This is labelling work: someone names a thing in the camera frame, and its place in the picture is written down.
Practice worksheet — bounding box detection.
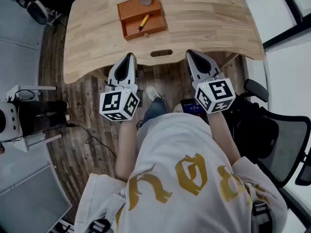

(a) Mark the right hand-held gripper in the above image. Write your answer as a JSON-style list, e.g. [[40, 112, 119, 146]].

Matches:
[[185, 49, 237, 115]]

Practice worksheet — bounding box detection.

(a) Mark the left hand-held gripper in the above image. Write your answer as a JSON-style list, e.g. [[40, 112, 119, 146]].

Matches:
[[99, 52, 141, 122]]

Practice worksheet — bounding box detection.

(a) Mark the orange-brown desk tray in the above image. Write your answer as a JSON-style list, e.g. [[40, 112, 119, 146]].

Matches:
[[117, 0, 168, 41]]

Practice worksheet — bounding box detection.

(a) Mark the person's right forearm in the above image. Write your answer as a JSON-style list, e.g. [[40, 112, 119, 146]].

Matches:
[[207, 110, 242, 167]]

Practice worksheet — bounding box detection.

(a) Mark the person's left forearm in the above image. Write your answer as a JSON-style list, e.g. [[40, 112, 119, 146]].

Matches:
[[114, 119, 140, 182]]

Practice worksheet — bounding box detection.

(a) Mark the white shoe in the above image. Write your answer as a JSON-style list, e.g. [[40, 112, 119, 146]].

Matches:
[[145, 85, 162, 101]]

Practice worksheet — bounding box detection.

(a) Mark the black phone with lit screen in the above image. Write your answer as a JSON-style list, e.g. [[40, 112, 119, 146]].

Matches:
[[180, 98, 207, 117]]

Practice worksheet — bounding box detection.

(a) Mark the person's blue jeans leg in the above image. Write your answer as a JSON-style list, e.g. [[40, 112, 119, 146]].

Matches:
[[141, 97, 168, 126]]

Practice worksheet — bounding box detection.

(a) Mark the white metal stand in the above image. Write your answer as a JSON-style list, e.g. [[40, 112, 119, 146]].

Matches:
[[6, 85, 63, 153]]

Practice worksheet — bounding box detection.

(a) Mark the white shirt with gold print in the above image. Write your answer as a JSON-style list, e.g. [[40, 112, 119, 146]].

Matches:
[[74, 112, 289, 233]]

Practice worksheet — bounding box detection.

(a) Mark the white and black pod backpack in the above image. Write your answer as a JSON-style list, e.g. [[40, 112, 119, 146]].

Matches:
[[26, 1, 49, 25]]

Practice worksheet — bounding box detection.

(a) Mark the black mesh office chair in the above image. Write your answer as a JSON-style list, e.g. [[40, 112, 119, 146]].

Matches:
[[220, 79, 311, 189]]

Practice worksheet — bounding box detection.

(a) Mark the white round backpack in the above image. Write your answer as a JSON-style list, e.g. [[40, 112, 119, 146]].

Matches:
[[0, 102, 24, 142]]

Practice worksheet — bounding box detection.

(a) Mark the black floor cable with adapter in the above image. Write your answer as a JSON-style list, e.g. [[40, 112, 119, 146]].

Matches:
[[65, 122, 118, 159]]

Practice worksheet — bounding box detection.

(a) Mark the black window frame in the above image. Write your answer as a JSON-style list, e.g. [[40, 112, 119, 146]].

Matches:
[[240, 0, 311, 53]]

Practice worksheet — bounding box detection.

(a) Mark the black strap buckle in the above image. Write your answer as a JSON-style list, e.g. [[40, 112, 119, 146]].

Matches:
[[251, 200, 270, 228], [88, 218, 112, 233]]

